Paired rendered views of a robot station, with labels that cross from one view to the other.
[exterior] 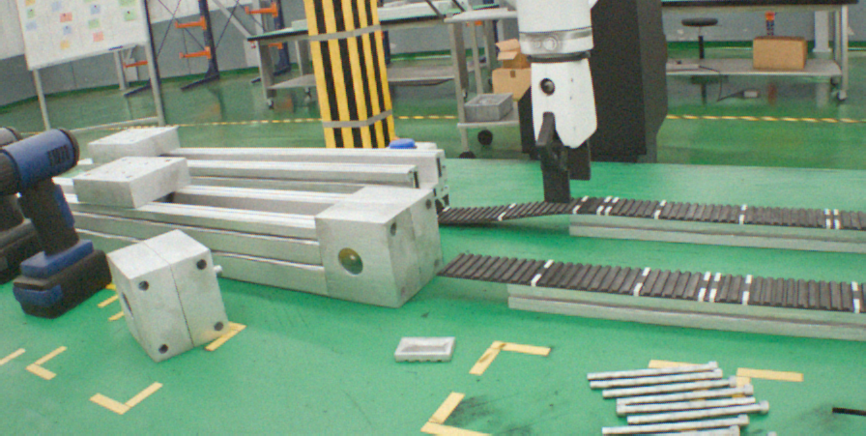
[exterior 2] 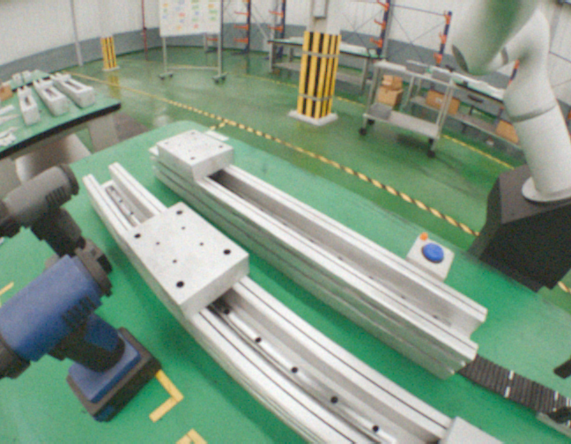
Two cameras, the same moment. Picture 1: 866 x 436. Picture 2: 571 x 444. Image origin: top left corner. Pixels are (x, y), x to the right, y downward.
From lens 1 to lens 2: 0.76 m
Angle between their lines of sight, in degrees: 24
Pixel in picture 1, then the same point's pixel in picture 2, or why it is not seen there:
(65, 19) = (181, 16)
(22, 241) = not seen: hidden behind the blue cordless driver
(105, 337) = not seen: outside the picture
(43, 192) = (71, 344)
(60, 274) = (108, 397)
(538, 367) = not seen: outside the picture
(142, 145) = (201, 166)
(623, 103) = (562, 261)
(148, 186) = (203, 297)
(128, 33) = (211, 26)
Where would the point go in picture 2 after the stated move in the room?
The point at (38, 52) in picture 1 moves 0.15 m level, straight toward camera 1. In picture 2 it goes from (166, 29) to (166, 29)
